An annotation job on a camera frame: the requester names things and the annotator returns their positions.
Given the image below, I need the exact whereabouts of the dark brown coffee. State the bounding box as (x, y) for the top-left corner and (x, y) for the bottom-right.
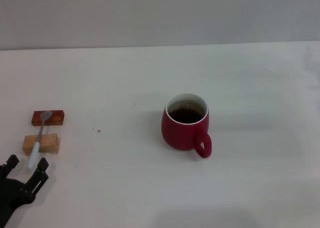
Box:
(167, 107), (204, 124)

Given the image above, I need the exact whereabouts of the spoon with pale blue handle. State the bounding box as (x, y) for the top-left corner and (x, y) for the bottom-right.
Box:
(27, 111), (54, 170)

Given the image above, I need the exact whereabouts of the red ceramic coffee cup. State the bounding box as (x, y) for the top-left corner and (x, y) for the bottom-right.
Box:
(161, 93), (213, 159)

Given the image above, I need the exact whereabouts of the dark reddish wooden block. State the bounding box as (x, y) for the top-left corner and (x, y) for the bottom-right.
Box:
(31, 110), (66, 127)

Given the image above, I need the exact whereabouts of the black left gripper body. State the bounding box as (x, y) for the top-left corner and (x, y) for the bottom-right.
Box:
(0, 177), (34, 226)

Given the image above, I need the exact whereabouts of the light wooden block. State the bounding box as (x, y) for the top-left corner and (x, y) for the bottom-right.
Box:
(22, 133), (61, 155)

